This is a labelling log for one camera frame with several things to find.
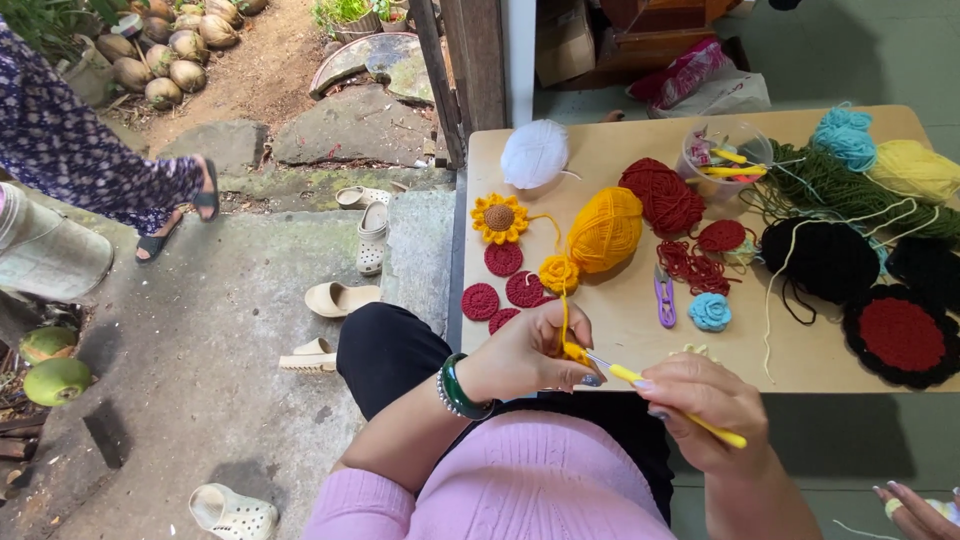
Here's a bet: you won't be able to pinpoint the person's right hand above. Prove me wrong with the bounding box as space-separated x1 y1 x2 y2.
633 352 775 478

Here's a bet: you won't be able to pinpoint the person's left hand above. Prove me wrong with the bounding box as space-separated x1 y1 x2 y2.
457 299 606 408

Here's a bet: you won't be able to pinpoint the yellow handled crochet hook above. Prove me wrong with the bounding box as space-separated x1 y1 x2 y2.
583 351 749 450

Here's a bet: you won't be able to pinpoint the pale yellow crochet flower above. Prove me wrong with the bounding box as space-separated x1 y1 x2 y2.
669 342 722 366

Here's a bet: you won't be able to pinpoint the yellow yarn strand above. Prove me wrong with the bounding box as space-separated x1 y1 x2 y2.
527 212 573 354

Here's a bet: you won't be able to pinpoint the yellow crochet rose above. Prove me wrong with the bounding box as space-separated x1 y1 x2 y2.
537 254 581 296

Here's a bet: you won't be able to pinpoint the blue crochet rose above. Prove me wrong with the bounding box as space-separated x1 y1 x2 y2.
687 291 733 334

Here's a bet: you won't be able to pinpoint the purple thread snips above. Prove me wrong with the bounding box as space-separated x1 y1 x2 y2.
653 261 678 330

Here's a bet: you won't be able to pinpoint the black trousers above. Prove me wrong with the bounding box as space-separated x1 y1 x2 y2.
336 302 676 526

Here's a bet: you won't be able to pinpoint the pink knit sweater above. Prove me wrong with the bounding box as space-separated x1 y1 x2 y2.
301 409 678 540

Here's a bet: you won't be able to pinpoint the crochet sunflower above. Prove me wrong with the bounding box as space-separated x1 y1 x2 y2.
470 192 531 246

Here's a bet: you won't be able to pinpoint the loose red yarn tangle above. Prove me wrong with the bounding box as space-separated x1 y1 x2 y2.
657 239 742 298

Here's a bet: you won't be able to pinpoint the cream yarn strand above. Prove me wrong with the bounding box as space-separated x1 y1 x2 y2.
762 196 940 385

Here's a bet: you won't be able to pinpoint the orange yellow yarn ball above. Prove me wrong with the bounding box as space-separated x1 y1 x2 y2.
567 186 645 275

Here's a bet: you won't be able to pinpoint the small pastel crochet piece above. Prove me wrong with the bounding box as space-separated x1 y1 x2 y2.
723 237 760 269

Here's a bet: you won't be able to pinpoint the beige slide sandal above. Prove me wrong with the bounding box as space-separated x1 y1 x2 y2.
278 336 339 374
303 280 384 319

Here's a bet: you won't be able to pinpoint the white perforated clog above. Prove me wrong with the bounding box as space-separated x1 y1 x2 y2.
355 200 390 277
188 483 281 540
334 185 393 212

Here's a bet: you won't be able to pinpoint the black round crochet piece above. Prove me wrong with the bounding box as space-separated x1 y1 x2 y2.
760 216 882 306

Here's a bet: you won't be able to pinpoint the white yarn ball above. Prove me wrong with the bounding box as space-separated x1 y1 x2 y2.
500 119 572 191

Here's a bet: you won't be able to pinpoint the black and red crochet mat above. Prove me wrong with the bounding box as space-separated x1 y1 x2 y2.
840 282 960 392

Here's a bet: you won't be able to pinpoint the dark red yarn ball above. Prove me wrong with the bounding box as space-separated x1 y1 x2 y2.
618 157 707 238

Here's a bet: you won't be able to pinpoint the clear plastic tool tub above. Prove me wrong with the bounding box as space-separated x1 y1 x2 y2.
676 120 774 204

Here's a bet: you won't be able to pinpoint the dark green yarn skein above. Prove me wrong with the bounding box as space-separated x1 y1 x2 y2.
741 139 960 243

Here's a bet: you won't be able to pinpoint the light blue yarn skein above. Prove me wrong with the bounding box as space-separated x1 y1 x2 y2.
810 103 878 174

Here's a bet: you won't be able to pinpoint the pale yellow yarn skein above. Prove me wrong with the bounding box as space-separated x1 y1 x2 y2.
865 139 960 205

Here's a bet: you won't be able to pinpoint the cardboard box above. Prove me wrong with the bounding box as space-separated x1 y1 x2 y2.
534 0 597 89

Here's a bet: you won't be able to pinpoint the white plastic bag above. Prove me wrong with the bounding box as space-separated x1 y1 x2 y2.
647 70 773 121

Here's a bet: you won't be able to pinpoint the round stone slab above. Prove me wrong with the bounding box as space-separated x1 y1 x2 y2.
309 30 437 106

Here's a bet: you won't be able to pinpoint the pink plastic bag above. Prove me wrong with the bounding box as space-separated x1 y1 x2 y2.
625 37 738 107

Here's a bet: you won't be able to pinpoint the brown wooden furniture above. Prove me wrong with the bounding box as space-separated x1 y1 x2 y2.
597 0 745 93

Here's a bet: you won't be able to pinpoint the potted green plants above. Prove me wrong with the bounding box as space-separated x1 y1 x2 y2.
310 0 411 44

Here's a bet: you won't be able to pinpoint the pile of brown coconuts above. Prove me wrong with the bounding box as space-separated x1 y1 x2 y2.
93 0 270 111

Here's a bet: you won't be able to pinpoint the green coconut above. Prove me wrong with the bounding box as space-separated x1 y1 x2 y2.
18 325 79 367
21 357 93 408

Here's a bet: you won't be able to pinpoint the grey metal bucket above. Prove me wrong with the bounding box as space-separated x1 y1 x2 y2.
0 182 115 303

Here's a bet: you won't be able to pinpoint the green bangle bracelet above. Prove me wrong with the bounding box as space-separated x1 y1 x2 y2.
440 352 498 421

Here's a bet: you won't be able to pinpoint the pearl bead bracelet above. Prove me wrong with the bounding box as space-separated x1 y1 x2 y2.
436 369 481 420

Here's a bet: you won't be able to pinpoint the wooden door post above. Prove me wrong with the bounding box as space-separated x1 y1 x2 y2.
408 0 509 171

